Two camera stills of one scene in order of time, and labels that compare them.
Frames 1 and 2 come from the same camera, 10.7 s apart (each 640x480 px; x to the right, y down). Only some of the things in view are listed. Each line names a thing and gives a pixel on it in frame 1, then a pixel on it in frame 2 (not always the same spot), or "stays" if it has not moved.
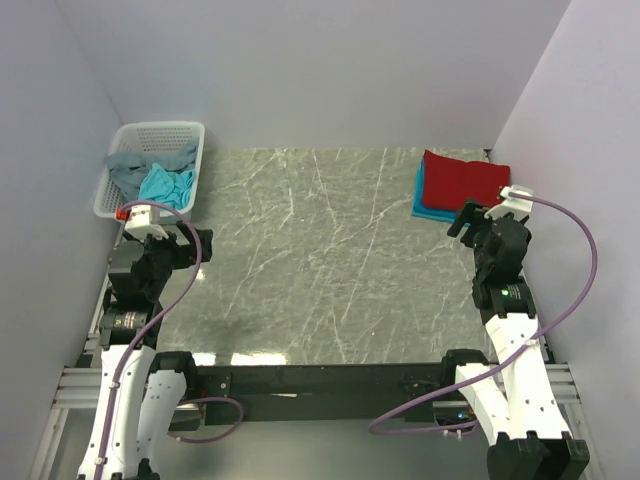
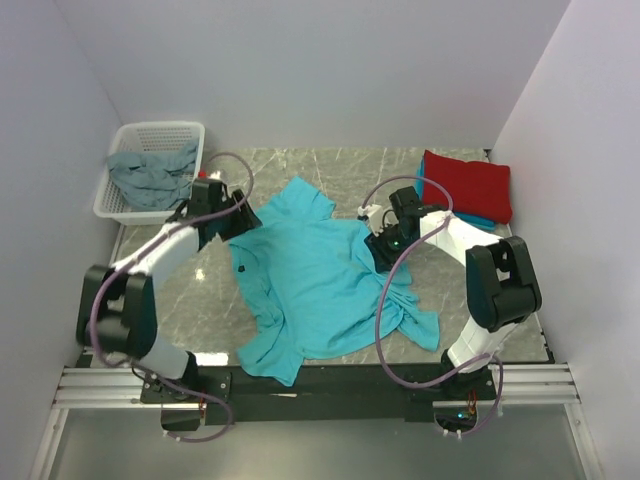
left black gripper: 186,254 -> 246,219
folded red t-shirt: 446,182 stays
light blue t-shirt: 168,187 -> 326,285
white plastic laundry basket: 149,140 stays
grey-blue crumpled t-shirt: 128,170 stays
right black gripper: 464,217 -> 383,258
